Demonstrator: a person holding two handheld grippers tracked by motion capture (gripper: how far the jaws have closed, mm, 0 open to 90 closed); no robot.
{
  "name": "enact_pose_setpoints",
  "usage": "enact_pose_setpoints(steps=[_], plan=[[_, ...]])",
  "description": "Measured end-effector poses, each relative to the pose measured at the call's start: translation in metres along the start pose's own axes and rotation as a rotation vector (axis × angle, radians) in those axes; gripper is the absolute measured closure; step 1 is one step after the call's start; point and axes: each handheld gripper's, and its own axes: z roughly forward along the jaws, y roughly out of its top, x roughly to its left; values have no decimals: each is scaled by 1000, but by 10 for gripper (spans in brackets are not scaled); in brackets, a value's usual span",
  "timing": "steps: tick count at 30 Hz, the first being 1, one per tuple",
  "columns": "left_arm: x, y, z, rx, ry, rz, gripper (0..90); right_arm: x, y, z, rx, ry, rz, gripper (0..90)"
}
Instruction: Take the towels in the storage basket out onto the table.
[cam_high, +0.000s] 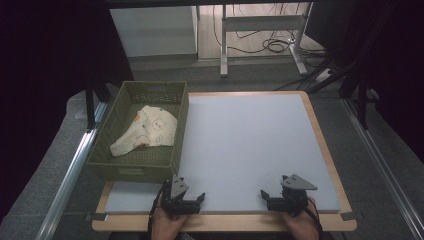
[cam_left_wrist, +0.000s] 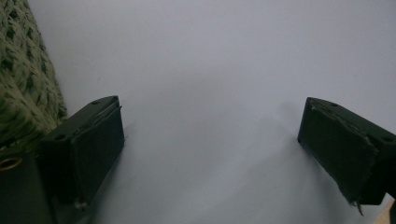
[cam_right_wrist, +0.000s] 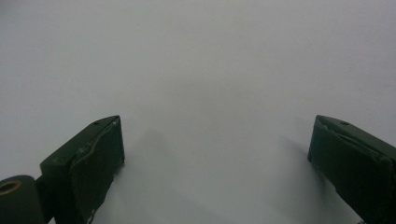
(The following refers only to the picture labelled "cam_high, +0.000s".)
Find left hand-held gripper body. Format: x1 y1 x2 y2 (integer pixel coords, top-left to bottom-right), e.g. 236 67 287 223
161 175 190 219

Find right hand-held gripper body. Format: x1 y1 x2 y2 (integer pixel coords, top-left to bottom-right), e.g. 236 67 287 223
280 173 318 215

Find green woven plastic basket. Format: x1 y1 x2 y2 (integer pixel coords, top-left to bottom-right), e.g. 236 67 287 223
85 80 190 185

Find cream patterned cloth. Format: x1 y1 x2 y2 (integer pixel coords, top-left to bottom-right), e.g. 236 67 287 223
109 105 179 158

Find person's left hand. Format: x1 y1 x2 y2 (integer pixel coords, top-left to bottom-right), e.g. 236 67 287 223
152 199 191 240

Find person's right hand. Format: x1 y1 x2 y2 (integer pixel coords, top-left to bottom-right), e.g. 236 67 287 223
282 199 320 240

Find black tripod stand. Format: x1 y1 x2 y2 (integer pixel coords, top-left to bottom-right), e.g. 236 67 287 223
306 49 373 131

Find white power strip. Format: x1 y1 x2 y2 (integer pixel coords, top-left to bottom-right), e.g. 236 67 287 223
314 68 335 83

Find dark curtain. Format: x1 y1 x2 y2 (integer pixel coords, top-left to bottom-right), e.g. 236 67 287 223
306 0 424 161
0 0 134 221

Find white cabinet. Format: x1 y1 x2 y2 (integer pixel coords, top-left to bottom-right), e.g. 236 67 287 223
109 6 198 58

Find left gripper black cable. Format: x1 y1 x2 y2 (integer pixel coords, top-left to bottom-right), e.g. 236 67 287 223
148 184 169 240

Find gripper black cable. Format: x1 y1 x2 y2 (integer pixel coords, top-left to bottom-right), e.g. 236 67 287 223
306 197 324 240
148 184 169 240

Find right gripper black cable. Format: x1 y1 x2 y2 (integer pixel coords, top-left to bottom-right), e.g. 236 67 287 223
306 197 324 240

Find grey table bracket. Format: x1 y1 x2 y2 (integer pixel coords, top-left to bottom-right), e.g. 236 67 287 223
339 211 358 222
84 212 109 223

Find aluminium rail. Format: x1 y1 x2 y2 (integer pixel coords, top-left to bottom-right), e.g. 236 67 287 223
343 98 424 239
34 101 109 240

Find black floor cables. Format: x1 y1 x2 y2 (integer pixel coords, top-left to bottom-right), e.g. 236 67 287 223
213 3 329 68

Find white desk frame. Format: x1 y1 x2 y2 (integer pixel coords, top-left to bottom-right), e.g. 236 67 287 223
219 2 314 78

